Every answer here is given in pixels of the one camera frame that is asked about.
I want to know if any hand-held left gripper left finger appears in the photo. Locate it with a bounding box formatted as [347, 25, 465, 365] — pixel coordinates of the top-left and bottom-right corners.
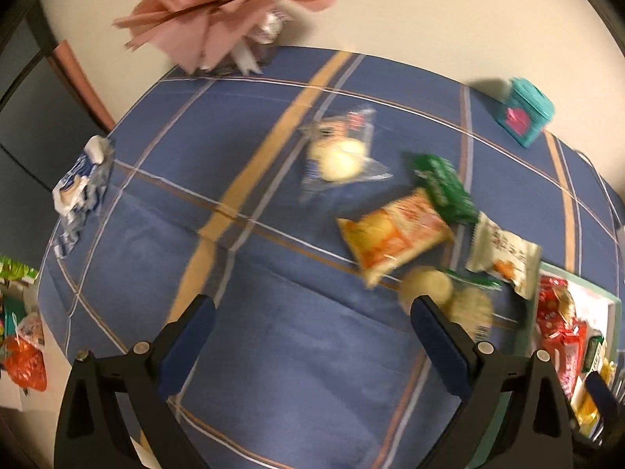
[53, 294, 217, 469]

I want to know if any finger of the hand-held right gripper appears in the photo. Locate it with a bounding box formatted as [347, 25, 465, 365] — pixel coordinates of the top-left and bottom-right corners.
[583, 371, 621, 445]

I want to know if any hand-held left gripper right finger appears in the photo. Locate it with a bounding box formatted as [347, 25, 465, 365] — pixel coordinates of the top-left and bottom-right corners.
[410, 294, 574, 469]

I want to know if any yellow clear snack packet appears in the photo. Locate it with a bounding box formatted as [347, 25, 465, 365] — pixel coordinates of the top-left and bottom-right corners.
[571, 359, 618, 438]

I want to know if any white green corn snack packet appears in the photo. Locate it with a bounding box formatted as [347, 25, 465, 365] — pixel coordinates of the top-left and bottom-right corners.
[583, 332, 611, 377]

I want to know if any long red snack packet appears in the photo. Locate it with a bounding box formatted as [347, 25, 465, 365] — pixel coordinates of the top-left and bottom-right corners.
[542, 320, 589, 396]

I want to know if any round cookie packet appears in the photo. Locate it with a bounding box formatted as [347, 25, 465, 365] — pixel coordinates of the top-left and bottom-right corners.
[398, 265, 504, 338]

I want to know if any white tray with teal rim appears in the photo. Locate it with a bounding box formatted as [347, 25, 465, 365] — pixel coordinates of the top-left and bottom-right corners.
[476, 261, 625, 469]

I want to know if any small red snack packet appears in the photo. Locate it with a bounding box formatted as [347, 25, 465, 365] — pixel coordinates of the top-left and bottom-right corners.
[536, 276, 582, 335]

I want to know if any cream snack packet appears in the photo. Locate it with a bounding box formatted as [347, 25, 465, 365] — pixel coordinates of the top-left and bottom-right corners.
[465, 211, 543, 300]

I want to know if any orange yellow snack packet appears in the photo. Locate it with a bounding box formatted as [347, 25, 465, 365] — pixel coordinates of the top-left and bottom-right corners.
[337, 188, 455, 289]

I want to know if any blue plaid tablecloth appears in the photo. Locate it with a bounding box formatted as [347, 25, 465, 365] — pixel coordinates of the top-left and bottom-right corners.
[36, 46, 625, 469]

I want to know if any orange red plastic bag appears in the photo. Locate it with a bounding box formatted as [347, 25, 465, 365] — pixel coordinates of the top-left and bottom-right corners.
[2, 315, 50, 392]

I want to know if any green printed bag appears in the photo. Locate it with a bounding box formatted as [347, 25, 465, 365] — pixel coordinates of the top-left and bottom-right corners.
[0, 254, 40, 304]

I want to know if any blue white snack packet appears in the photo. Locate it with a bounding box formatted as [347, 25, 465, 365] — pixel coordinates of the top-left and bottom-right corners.
[51, 136, 115, 260]

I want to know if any clear round pastry packet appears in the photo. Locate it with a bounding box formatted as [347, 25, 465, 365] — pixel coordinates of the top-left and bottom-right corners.
[299, 106, 394, 191]

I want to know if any teal house-shaped box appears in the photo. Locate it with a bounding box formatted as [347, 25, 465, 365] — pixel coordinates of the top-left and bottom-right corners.
[491, 77, 556, 148]

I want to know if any dark cabinet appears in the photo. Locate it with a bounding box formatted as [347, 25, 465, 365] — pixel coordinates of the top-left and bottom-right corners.
[0, 0, 118, 265]

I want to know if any pink flower bouquet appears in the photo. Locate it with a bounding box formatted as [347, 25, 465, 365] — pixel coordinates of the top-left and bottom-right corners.
[111, 0, 339, 78]

